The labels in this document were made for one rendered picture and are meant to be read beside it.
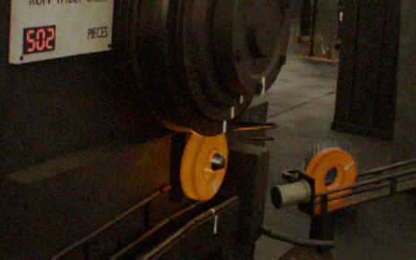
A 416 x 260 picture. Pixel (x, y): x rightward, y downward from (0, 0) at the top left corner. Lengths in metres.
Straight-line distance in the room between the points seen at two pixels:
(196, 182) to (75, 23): 0.43
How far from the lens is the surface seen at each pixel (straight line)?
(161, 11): 1.23
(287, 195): 1.77
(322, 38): 10.36
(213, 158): 1.46
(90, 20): 1.26
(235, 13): 1.27
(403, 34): 4.15
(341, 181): 1.88
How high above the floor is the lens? 1.22
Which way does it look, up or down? 13 degrees down
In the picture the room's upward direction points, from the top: 4 degrees clockwise
